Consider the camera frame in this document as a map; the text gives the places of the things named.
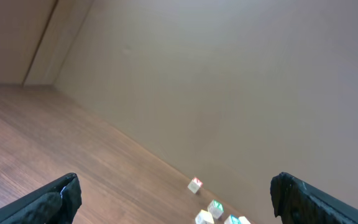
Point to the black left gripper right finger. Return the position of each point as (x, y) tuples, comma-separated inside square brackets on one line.
[(297, 202)]

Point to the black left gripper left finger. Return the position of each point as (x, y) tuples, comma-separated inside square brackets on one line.
[(54, 203)]

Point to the blue L letter block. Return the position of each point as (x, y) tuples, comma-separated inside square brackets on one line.
[(231, 219)]

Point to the green Z letter block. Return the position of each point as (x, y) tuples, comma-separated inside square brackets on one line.
[(216, 209)]

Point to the yellow top block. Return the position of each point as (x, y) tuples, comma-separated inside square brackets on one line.
[(204, 217)]

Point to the red Y letter block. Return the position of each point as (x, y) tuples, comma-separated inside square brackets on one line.
[(195, 185)]

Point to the plain top green-side block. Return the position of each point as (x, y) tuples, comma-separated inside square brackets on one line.
[(244, 220)]

